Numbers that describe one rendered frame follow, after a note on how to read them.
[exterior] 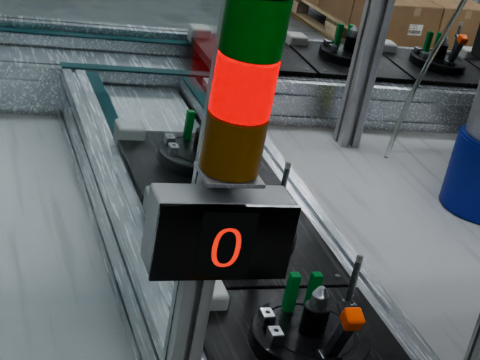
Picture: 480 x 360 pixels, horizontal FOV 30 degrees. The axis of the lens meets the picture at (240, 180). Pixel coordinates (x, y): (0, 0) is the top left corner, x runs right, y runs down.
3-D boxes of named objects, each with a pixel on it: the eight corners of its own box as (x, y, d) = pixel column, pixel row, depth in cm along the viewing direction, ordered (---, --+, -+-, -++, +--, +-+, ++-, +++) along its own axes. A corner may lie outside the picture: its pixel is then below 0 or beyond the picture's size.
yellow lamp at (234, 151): (266, 183, 72) (277, 128, 70) (207, 183, 71) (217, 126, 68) (247, 157, 76) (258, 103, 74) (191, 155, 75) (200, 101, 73)
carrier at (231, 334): (443, 422, 99) (475, 329, 93) (237, 439, 90) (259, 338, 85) (354, 298, 119) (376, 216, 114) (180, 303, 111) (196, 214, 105)
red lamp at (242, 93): (278, 127, 70) (290, 68, 68) (217, 124, 68) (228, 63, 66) (258, 103, 74) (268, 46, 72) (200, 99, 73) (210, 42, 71)
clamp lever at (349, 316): (341, 360, 98) (366, 322, 92) (324, 361, 97) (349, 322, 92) (332, 331, 100) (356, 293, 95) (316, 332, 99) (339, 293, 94)
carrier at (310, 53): (412, 88, 207) (426, 36, 202) (318, 81, 199) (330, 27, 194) (368, 53, 228) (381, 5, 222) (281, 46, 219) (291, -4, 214)
